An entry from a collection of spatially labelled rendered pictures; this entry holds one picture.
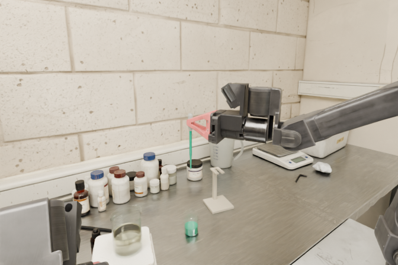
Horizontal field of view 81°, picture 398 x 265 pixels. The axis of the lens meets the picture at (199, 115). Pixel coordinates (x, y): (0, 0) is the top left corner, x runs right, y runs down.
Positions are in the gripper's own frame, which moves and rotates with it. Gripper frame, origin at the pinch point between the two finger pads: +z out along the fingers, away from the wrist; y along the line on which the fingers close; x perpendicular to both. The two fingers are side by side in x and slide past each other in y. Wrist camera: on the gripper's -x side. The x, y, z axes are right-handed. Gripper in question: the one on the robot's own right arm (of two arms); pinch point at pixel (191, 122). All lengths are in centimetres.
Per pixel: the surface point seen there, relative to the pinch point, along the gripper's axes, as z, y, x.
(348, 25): -47, -117, -39
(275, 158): -17, -60, 29
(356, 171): -52, -67, 32
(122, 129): 40.8, -19.1, 11.5
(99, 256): 8.7, 24.2, 24.1
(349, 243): -41, -14, 32
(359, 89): -55, -106, -3
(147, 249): 0.8, 18.7, 24.0
